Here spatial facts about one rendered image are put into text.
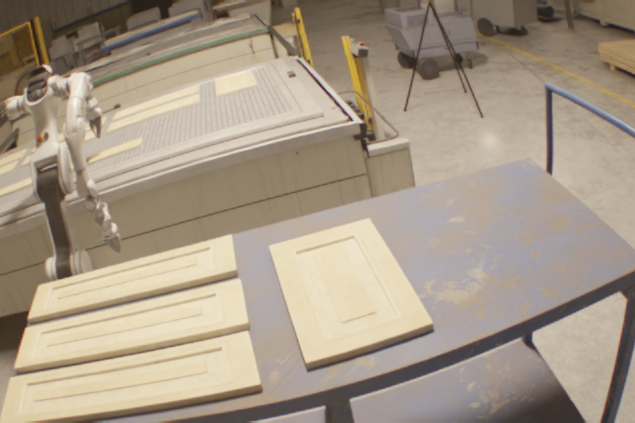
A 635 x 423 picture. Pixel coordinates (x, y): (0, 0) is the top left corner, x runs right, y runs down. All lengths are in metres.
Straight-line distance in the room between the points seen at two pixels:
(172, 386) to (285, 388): 0.23
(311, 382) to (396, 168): 2.19
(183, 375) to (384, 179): 2.19
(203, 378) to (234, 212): 2.00
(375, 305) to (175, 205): 1.95
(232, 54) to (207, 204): 4.10
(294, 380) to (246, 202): 2.03
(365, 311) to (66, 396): 0.70
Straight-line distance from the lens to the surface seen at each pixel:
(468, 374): 2.21
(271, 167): 3.10
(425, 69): 6.65
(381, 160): 3.22
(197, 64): 7.09
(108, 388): 1.31
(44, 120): 2.87
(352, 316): 1.30
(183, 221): 3.18
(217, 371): 1.26
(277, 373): 1.23
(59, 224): 2.81
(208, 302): 1.48
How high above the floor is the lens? 1.82
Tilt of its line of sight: 26 degrees down
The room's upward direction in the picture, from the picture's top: 13 degrees counter-clockwise
